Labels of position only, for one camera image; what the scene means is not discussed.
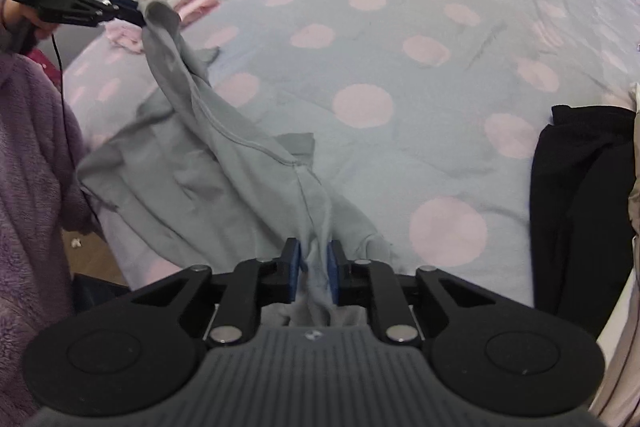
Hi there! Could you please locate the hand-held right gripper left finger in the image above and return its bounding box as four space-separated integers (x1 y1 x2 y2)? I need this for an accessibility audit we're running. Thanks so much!
131 238 304 349

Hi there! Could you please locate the grey long-sleeve shirt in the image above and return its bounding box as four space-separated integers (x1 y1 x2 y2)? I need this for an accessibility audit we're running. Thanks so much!
77 1 396 328

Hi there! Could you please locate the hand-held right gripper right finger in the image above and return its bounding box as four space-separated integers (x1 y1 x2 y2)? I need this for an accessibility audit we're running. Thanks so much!
326 239 488 348

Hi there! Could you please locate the black garment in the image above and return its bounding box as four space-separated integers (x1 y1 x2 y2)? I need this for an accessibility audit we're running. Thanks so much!
530 104 640 339

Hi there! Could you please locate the pink folded garment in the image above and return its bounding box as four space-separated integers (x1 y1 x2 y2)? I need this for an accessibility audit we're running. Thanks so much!
105 0 222 56

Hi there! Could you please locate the person's left forearm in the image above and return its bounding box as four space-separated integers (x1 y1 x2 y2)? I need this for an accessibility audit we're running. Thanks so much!
0 0 101 427

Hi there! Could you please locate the black cable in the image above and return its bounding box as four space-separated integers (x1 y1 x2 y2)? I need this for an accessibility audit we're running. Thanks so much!
50 34 103 230

